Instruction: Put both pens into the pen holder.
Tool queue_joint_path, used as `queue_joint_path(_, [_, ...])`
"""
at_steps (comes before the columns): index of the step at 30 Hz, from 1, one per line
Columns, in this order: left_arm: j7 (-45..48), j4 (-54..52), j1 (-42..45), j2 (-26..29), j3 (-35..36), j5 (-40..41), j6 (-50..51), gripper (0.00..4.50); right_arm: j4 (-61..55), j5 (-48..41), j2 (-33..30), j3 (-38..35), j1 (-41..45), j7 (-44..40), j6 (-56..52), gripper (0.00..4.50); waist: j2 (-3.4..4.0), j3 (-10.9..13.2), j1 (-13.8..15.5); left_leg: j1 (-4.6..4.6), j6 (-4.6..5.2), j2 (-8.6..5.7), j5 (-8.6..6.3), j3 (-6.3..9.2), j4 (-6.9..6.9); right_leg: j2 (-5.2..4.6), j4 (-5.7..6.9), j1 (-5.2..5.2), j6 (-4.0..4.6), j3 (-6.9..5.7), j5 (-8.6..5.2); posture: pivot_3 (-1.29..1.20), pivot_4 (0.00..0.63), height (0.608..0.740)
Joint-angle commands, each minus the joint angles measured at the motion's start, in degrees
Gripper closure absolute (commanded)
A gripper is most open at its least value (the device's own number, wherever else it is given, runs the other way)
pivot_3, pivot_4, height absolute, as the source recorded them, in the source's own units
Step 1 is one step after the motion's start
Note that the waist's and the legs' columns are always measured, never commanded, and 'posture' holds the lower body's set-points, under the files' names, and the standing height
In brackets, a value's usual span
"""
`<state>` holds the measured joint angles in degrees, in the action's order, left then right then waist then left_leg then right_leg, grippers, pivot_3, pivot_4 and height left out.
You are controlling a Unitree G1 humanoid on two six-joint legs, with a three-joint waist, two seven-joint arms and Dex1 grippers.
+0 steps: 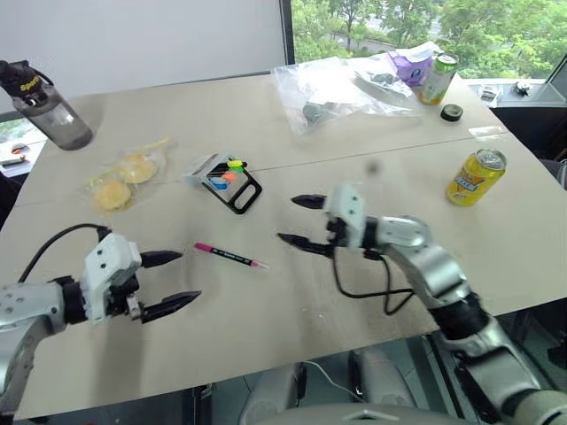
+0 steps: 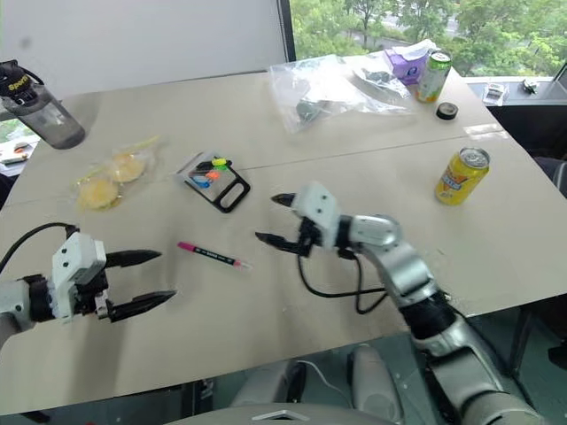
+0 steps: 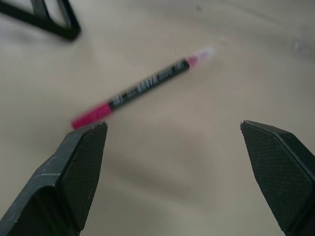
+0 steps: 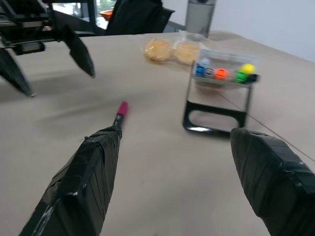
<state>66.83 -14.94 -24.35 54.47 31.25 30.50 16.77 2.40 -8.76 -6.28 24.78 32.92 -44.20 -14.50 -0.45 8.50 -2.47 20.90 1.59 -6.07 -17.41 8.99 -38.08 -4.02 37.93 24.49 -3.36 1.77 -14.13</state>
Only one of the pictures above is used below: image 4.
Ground black metal frame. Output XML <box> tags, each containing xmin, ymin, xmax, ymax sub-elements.
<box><xmin>46</xmin><ymin>0</ymin><xmax>107</xmax><ymax>38</ymax></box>

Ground grey water bottle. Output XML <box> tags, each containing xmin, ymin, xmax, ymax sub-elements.
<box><xmin>185</xmin><ymin>0</ymin><xmax>218</xmax><ymax>38</ymax></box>

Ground clear plastic box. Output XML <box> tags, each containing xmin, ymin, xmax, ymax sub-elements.
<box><xmin>191</xmin><ymin>48</ymin><xmax>259</xmax><ymax>89</ymax></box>

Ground orange block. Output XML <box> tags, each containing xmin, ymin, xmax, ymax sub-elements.
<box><xmin>214</xmin><ymin>68</ymin><xmax>228</xmax><ymax>81</ymax></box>

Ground black office chair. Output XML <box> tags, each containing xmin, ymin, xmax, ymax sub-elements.
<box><xmin>105</xmin><ymin>0</ymin><xmax>176</xmax><ymax>36</ymax></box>

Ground black block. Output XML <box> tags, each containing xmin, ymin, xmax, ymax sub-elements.
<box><xmin>247</xmin><ymin>73</ymin><xmax>260</xmax><ymax>85</ymax></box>

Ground orange object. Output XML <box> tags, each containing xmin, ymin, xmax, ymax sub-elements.
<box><xmin>99</xmin><ymin>9</ymin><xmax>114</xmax><ymax>20</ymax></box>

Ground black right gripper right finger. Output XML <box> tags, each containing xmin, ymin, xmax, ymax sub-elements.
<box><xmin>229</xmin><ymin>127</ymin><xmax>315</xmax><ymax>236</ymax></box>

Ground black and clear pen holder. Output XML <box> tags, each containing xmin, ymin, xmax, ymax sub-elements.
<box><xmin>182</xmin><ymin>58</ymin><xmax>254</xmax><ymax>137</ymax></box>

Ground clear plastic bag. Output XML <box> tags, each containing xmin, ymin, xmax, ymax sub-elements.
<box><xmin>142</xmin><ymin>32</ymin><xmax>212</xmax><ymax>67</ymax></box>

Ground round bread bun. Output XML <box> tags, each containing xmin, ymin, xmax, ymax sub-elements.
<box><xmin>143</xmin><ymin>39</ymin><xmax>173</xmax><ymax>62</ymax></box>
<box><xmin>175</xmin><ymin>42</ymin><xmax>200</xmax><ymax>65</ymax></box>

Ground pen with pink cap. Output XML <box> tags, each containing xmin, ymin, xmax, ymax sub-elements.
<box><xmin>113</xmin><ymin>101</ymin><xmax>129</xmax><ymax>129</ymax></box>

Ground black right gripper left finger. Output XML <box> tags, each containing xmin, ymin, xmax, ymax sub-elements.
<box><xmin>19</xmin><ymin>126</ymin><xmax>123</xmax><ymax>236</ymax></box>

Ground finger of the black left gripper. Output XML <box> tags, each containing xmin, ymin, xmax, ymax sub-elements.
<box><xmin>62</xmin><ymin>24</ymin><xmax>96</xmax><ymax>79</ymax></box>
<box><xmin>0</xmin><ymin>47</ymin><xmax>36</xmax><ymax>98</ymax></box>

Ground yellow ball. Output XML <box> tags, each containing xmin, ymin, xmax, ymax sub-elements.
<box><xmin>240</xmin><ymin>63</ymin><xmax>255</xmax><ymax>74</ymax></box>

